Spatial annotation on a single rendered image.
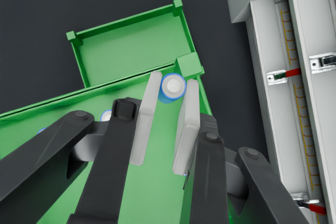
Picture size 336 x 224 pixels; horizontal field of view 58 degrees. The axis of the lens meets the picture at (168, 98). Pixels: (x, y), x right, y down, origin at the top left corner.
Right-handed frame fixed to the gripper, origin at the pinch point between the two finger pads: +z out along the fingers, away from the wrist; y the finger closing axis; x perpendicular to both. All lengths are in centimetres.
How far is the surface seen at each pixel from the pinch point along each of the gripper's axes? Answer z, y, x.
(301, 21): 34.5, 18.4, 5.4
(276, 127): 45, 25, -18
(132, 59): 64, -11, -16
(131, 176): 11.9, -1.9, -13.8
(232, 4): 69, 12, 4
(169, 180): 12.1, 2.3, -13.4
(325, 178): 24.8, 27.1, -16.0
